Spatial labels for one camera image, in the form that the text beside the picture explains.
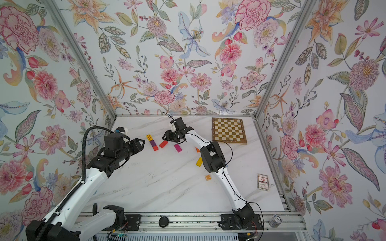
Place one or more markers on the black round knob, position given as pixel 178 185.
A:
pixel 163 222

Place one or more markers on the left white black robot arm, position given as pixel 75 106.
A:
pixel 60 224

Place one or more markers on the red rectangular block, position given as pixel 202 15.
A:
pixel 163 144

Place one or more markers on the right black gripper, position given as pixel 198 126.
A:
pixel 169 136

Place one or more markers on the wooden chessboard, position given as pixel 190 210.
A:
pixel 229 130

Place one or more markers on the aluminium mounting rail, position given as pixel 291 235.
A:
pixel 201 222

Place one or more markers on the yellow rectangular block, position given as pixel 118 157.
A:
pixel 199 162

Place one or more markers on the clear tape roll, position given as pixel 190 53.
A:
pixel 275 221

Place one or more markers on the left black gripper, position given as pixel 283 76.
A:
pixel 137 145

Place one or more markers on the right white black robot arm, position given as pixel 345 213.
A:
pixel 215 163

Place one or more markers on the playing card box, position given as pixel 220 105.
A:
pixel 263 182

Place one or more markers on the magenta rectangular block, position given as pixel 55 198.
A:
pixel 178 148

